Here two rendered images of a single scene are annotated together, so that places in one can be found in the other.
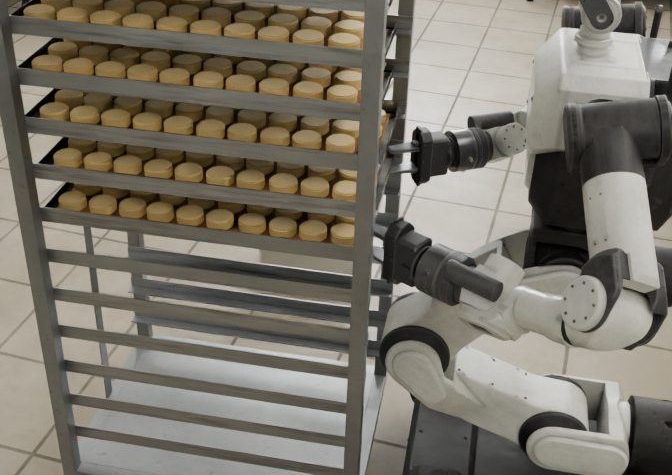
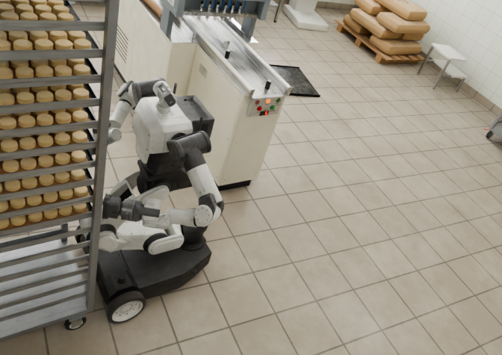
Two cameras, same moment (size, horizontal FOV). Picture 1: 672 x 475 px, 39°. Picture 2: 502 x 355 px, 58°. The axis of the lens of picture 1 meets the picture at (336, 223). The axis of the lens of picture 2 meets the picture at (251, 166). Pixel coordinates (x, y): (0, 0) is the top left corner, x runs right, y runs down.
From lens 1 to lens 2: 83 cm
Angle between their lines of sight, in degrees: 44
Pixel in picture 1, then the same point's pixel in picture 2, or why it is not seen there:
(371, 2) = (103, 126)
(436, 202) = not seen: hidden behind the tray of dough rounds
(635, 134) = (200, 149)
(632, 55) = (176, 108)
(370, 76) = (102, 152)
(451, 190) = not seen: hidden behind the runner
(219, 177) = (20, 203)
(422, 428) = (100, 258)
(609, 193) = (200, 173)
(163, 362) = not seen: outside the picture
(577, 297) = (201, 213)
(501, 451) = (133, 253)
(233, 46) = (33, 152)
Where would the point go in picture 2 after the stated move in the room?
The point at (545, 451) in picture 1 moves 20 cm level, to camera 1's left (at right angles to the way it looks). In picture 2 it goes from (156, 249) to (122, 264)
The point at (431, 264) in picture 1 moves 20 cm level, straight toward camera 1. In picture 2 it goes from (128, 209) to (149, 244)
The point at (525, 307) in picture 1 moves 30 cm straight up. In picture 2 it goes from (175, 217) to (187, 161)
